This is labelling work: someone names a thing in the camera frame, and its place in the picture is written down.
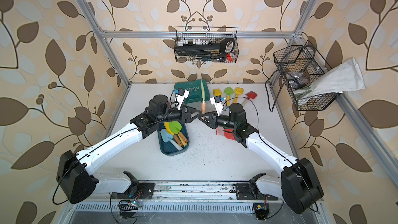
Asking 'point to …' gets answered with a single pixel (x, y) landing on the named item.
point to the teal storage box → (167, 148)
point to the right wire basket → (300, 65)
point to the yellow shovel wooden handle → (238, 90)
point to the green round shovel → (176, 127)
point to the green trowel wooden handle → (203, 103)
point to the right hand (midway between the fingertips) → (199, 116)
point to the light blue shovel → (167, 137)
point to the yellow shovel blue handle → (217, 92)
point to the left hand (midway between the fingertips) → (200, 112)
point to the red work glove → (228, 133)
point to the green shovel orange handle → (228, 90)
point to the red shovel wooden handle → (250, 95)
